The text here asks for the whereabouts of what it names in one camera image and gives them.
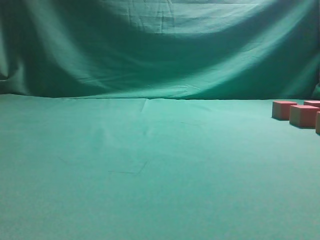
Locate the pink cube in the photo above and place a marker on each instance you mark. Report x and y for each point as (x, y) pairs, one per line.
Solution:
(317, 123)
(314, 103)
(303, 116)
(281, 109)

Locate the green cloth backdrop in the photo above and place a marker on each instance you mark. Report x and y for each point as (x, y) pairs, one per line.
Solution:
(152, 120)

